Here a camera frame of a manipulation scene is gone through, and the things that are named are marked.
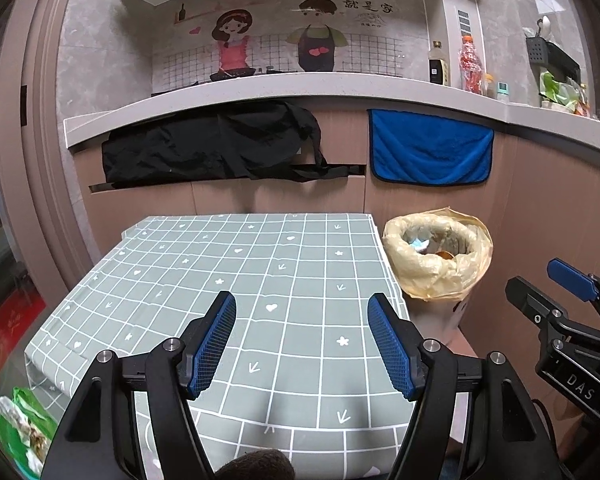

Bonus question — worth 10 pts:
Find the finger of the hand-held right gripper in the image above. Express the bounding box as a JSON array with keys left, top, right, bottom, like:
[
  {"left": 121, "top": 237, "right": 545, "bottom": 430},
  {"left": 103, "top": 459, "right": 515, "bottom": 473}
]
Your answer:
[
  {"left": 505, "top": 276, "right": 600, "bottom": 371},
  {"left": 547, "top": 258, "right": 600, "bottom": 321}
]

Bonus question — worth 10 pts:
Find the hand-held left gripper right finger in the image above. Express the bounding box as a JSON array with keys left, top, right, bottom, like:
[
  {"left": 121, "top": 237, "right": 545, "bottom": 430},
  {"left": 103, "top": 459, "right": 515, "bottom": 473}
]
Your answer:
[{"left": 367, "top": 293, "right": 563, "bottom": 480}]

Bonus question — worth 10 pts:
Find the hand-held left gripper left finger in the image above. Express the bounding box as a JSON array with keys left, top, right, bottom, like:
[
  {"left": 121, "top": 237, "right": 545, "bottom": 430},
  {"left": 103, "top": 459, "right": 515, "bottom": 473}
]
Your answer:
[{"left": 41, "top": 291, "right": 237, "bottom": 480}]

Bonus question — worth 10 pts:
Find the white trash bin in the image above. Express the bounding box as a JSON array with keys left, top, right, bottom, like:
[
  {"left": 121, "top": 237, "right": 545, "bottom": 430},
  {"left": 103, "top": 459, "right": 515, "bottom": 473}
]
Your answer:
[{"left": 410, "top": 295, "right": 468, "bottom": 331}]

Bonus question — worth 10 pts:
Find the trash bin with yellow bag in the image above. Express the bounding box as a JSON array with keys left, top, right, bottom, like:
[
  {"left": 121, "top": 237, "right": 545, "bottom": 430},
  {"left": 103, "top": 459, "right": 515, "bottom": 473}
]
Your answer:
[{"left": 382, "top": 206, "right": 494, "bottom": 303}]

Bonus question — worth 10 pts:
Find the green grid tablecloth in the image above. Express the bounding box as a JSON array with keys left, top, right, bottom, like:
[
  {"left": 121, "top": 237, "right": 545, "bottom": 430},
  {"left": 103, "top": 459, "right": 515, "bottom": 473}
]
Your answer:
[{"left": 24, "top": 212, "right": 468, "bottom": 476}]

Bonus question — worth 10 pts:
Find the blue towel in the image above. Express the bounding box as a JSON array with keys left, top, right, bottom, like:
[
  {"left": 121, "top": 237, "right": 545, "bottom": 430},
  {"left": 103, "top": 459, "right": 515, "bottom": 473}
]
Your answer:
[{"left": 368, "top": 108, "right": 495, "bottom": 186}]

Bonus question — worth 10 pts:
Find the bag of green vegetables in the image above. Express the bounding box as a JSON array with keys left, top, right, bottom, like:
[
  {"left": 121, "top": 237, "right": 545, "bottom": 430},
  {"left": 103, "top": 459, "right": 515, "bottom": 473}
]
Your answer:
[{"left": 539, "top": 71, "right": 593, "bottom": 118}]

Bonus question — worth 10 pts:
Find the black hanging cloth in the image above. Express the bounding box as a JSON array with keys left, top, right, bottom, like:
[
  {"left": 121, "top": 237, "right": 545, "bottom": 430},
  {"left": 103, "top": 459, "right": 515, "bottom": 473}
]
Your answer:
[{"left": 101, "top": 100, "right": 366, "bottom": 184}]

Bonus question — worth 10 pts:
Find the green plastic bag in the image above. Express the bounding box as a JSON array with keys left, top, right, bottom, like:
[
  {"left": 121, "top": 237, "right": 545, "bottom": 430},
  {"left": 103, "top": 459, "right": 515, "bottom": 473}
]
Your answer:
[{"left": 0, "top": 386, "right": 58, "bottom": 476}]

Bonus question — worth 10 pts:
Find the black utensil rack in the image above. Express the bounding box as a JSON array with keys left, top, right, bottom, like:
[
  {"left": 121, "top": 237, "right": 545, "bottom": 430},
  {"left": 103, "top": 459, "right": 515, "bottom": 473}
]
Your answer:
[{"left": 525, "top": 36, "right": 581, "bottom": 81}]

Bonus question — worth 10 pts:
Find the red drink bottle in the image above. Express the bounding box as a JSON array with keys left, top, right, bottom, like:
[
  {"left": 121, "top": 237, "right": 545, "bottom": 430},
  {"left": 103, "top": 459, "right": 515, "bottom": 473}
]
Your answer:
[{"left": 459, "top": 34, "right": 486, "bottom": 95}]

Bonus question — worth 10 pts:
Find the dark sauce bottle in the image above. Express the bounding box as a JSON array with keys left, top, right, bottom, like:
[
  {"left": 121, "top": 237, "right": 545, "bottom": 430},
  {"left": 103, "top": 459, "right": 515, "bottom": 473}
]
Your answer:
[{"left": 427, "top": 40, "right": 452, "bottom": 86}]

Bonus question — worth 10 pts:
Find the grey kitchen counter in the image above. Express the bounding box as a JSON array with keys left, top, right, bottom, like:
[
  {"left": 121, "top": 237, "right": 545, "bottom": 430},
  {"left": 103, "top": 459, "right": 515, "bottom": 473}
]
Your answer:
[{"left": 64, "top": 71, "right": 600, "bottom": 153}]

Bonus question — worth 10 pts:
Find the cartoon wall sticker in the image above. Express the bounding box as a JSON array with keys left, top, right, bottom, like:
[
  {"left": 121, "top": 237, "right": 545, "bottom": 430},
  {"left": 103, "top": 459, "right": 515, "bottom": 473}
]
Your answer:
[{"left": 152, "top": 0, "right": 428, "bottom": 93}]

